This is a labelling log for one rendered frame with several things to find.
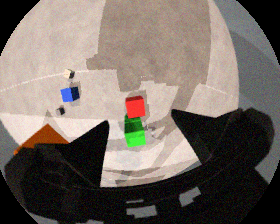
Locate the green block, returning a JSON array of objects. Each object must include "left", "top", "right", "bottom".
[
  {"left": 124, "top": 121, "right": 145, "bottom": 148},
  {"left": 124, "top": 115, "right": 141, "bottom": 124}
]

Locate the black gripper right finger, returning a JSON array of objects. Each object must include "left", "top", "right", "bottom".
[{"left": 171, "top": 108, "right": 244, "bottom": 164}]

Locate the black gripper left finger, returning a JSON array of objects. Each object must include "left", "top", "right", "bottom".
[{"left": 34, "top": 120, "right": 109, "bottom": 186}]

